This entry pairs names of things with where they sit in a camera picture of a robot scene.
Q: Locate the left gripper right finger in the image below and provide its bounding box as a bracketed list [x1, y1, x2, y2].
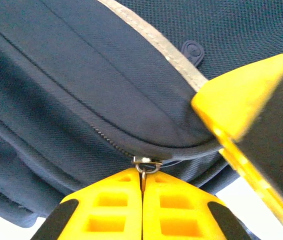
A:
[142, 170, 252, 240]

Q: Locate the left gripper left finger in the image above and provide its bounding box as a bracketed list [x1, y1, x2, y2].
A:
[31, 167, 144, 240]

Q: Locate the navy blue backpack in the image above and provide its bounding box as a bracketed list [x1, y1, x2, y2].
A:
[0, 0, 283, 229]

